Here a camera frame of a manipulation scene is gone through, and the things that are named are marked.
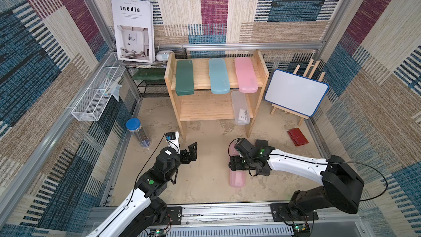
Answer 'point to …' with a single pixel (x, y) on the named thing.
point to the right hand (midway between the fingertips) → (233, 164)
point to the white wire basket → (92, 103)
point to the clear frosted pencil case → (240, 105)
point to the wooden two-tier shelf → (203, 106)
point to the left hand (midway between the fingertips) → (188, 143)
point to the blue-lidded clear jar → (134, 125)
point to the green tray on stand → (149, 74)
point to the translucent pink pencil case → (237, 178)
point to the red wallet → (297, 137)
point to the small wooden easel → (309, 73)
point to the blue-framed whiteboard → (299, 94)
